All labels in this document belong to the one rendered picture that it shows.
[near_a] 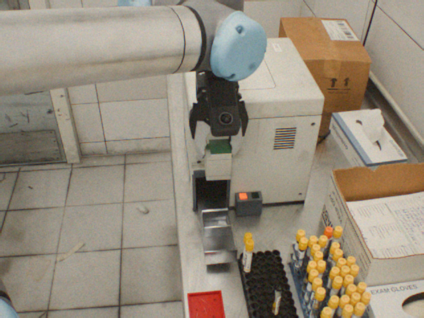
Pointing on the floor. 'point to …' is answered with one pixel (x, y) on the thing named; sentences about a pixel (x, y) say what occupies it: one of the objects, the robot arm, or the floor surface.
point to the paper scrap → (71, 251)
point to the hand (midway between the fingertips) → (217, 154)
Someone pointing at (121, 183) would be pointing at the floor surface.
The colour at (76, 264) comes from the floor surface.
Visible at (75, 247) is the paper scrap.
